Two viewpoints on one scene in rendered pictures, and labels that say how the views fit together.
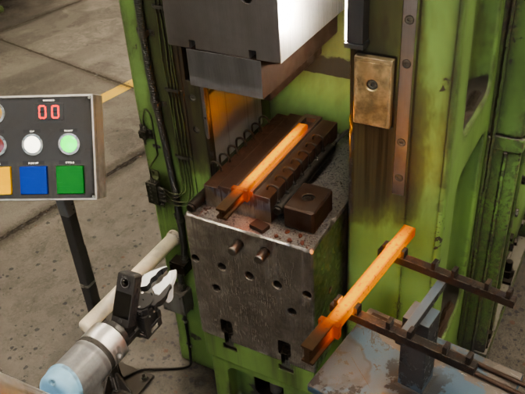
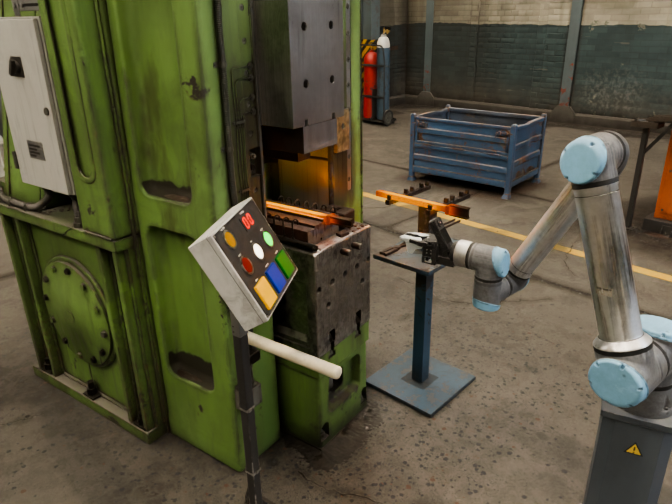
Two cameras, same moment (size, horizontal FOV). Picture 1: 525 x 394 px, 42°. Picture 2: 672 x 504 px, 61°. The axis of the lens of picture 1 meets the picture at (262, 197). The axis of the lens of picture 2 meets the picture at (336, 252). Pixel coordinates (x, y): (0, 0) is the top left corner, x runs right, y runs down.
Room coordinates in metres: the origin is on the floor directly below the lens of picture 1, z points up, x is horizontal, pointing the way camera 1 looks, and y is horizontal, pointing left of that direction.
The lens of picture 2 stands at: (1.25, 2.12, 1.73)
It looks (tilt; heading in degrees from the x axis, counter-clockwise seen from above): 23 degrees down; 275
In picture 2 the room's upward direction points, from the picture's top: 1 degrees counter-clockwise
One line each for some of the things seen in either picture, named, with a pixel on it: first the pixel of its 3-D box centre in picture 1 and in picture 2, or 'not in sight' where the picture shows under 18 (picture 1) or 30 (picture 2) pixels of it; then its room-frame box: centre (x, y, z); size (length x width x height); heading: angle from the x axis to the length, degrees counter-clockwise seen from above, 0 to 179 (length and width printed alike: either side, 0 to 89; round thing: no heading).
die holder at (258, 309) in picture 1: (296, 237); (291, 274); (1.62, -0.09, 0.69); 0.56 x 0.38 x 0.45; 149
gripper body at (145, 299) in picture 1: (130, 320); (440, 250); (1.04, 0.29, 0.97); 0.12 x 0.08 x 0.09; 149
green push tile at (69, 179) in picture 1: (70, 179); (283, 264); (1.55, 0.50, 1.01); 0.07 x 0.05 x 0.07; 84
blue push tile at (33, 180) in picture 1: (34, 180); (274, 278); (1.56, 0.60, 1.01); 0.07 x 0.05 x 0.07; 84
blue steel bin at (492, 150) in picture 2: not in sight; (474, 147); (0.25, -4.01, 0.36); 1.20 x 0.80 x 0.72; 144
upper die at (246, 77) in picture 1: (267, 39); (276, 130); (1.64, -0.04, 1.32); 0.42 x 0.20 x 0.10; 149
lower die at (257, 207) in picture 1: (274, 160); (281, 219); (1.64, -0.04, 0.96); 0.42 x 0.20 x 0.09; 149
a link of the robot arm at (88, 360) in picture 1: (76, 377); (488, 260); (0.90, 0.38, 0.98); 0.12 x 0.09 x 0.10; 149
